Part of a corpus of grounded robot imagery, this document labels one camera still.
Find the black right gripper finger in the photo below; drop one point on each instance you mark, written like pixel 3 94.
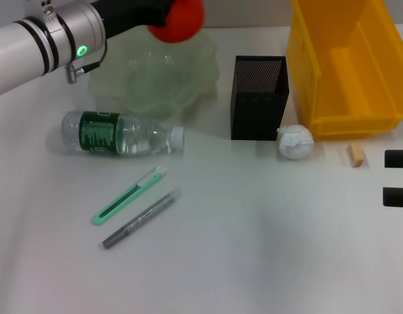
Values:
pixel 396 196
pixel 396 158

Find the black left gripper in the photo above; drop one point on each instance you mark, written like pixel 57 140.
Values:
pixel 129 13

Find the red-orange fruit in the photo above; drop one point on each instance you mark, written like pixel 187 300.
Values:
pixel 182 23

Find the small tan wooden block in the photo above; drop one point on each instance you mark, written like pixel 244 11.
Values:
pixel 356 155

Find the white paper ball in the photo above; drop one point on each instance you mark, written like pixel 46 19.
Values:
pixel 294 142

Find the clear water bottle green label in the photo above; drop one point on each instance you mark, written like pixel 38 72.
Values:
pixel 100 134

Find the green utility knife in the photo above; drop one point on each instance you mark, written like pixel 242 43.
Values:
pixel 123 199

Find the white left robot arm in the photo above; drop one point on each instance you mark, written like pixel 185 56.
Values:
pixel 31 45

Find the translucent green glass fruit plate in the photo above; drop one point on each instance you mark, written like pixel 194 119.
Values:
pixel 155 81

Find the black mesh pen holder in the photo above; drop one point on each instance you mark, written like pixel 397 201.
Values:
pixel 257 111

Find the grey marker pen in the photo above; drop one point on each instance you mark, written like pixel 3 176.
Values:
pixel 142 217

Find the yellow plastic bin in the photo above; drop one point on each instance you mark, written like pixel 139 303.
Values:
pixel 348 81

